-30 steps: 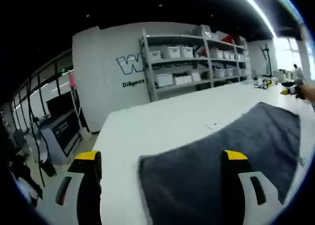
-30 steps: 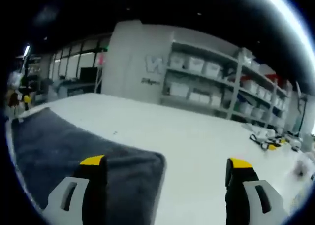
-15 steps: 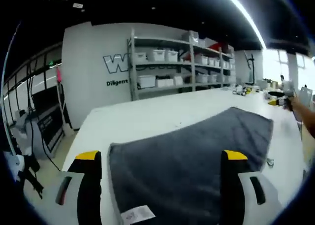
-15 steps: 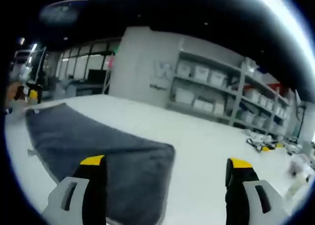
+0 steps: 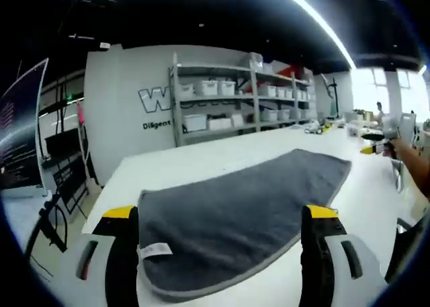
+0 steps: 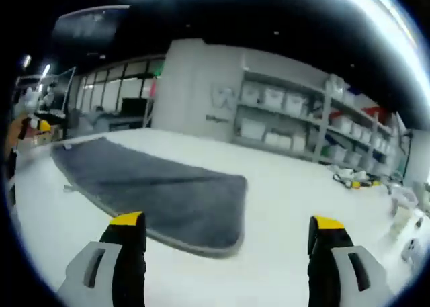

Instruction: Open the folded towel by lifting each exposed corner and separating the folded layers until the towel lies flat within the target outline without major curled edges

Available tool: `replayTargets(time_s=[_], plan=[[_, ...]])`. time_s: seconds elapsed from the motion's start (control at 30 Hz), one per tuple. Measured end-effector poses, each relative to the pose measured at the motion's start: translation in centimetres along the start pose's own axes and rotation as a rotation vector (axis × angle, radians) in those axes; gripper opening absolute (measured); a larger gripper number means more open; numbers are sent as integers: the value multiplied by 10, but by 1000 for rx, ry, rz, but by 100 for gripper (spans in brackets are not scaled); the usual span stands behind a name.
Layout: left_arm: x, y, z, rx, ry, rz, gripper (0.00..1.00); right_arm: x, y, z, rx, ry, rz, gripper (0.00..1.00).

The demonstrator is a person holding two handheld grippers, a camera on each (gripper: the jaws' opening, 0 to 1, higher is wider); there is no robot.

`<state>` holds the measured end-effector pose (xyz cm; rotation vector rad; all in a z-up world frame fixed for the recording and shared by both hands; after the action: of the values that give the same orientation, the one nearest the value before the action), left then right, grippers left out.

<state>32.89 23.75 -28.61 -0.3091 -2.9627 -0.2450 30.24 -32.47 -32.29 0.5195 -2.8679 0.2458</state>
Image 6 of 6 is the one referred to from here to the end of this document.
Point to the grey towel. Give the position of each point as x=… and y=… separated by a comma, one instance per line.
x=151, y=193

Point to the spare yellow-black grippers pile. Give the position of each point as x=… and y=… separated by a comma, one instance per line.
x=356, y=179

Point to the black monitor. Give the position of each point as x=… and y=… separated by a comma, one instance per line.
x=134, y=107

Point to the white items on table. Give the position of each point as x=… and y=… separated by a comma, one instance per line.
x=408, y=199

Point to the ceiling-mounted dark screen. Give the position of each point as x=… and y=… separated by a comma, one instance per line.
x=89, y=26

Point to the pink hanging item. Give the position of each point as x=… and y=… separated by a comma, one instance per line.
x=152, y=89

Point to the grey metal shelf rack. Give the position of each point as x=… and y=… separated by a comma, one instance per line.
x=319, y=125

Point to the row of white storage bins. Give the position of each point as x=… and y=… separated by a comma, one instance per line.
x=319, y=119

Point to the ceiling light strip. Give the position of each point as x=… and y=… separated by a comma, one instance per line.
x=386, y=4

